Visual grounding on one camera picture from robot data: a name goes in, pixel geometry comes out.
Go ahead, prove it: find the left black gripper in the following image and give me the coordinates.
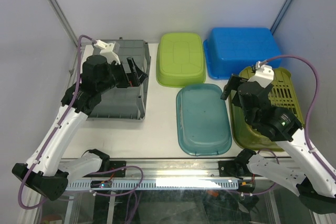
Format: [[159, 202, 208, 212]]
[[98, 57, 148, 94]]

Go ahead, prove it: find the grey tray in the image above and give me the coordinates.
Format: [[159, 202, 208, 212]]
[[89, 38, 151, 120]]

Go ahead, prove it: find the blue plastic tub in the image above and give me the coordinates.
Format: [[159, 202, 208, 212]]
[[203, 27, 281, 80]]

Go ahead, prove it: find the lime green shallow tub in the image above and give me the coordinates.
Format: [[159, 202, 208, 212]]
[[156, 33, 206, 88]]

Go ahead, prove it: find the olive green slotted basket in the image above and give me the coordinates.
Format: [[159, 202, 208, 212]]
[[228, 67, 305, 152]]

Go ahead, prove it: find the teal translucent tub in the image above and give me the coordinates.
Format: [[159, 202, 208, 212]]
[[176, 83, 232, 156]]

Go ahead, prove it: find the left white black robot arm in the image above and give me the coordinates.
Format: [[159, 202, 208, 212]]
[[12, 55, 148, 201]]

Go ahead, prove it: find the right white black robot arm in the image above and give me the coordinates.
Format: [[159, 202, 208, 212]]
[[221, 74, 335, 215]]

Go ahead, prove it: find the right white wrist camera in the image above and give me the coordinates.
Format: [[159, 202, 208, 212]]
[[248, 61, 274, 88]]

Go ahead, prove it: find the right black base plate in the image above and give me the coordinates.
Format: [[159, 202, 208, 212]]
[[218, 160, 253, 179]]

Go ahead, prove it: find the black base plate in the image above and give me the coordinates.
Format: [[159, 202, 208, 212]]
[[218, 160, 253, 179], [85, 160, 127, 178]]

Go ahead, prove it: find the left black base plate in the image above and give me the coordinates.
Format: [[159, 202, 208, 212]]
[[85, 160, 127, 178]]

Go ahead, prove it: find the aluminium mounting rail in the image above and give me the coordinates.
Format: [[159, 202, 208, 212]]
[[59, 157, 315, 182]]

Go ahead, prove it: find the white slotted cable duct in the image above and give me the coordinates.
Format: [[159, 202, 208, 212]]
[[66, 177, 238, 191]]

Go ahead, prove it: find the right aluminium frame post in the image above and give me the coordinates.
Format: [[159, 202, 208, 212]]
[[270, 0, 310, 34]]

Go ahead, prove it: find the aluminium frame post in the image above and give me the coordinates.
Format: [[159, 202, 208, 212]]
[[270, 0, 310, 34], [47, 0, 78, 46]]

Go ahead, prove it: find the left aluminium frame post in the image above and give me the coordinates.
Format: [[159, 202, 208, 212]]
[[47, 0, 78, 46]]

